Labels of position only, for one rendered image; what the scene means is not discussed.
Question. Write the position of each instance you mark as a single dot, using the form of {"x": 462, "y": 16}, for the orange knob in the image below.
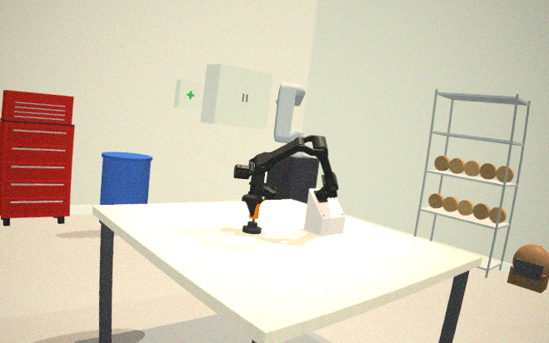
{"x": 255, "y": 213}

